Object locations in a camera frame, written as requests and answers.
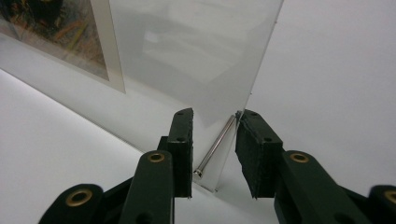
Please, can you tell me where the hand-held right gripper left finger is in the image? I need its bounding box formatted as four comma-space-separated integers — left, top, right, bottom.
118, 107, 194, 224

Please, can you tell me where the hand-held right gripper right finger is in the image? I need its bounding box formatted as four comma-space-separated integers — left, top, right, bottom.
234, 108, 372, 224

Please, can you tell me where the clear acrylic picture frame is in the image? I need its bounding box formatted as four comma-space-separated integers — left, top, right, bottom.
0, 0, 285, 193

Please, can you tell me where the painted landscape picture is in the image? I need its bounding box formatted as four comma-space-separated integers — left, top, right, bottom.
0, 0, 126, 94

